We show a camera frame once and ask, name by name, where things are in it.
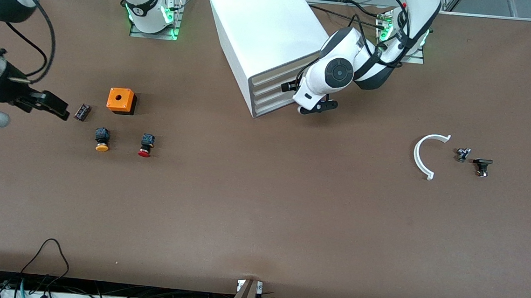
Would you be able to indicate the small black contact block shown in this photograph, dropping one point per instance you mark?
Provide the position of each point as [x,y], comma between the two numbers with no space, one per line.
[82,112]

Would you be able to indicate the small chrome metal fitting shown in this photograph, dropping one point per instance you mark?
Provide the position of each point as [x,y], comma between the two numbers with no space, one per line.
[462,155]

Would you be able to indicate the orange button enclosure box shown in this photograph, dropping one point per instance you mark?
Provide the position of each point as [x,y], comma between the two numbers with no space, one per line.
[119,103]

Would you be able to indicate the white drawer cabinet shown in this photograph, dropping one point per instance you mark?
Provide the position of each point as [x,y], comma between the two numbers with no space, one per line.
[264,27]

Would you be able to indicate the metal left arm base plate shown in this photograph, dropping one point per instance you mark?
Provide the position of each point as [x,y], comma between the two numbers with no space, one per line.
[416,60]

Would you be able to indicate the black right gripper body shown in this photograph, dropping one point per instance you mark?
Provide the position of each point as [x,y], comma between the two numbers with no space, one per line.
[9,90]

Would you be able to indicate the yellow mushroom push button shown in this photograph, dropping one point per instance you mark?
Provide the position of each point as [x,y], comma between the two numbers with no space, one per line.
[102,147]

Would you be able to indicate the cream plastic cabinet drawer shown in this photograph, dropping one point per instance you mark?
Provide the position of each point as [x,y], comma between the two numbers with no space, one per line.
[268,107]
[269,93]
[270,79]

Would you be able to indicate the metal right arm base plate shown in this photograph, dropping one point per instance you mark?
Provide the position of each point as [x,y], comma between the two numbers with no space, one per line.
[180,17]

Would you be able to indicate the red mushroom push button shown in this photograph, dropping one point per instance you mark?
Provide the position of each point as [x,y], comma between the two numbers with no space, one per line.
[145,152]

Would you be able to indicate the black flat-cap push button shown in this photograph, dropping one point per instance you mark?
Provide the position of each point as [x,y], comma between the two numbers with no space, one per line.
[482,162]

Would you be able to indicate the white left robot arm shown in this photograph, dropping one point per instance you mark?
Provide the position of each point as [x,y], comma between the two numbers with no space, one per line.
[341,72]

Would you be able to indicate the white semicircular plastic clamp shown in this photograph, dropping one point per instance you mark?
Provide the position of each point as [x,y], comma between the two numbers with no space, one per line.
[416,156]

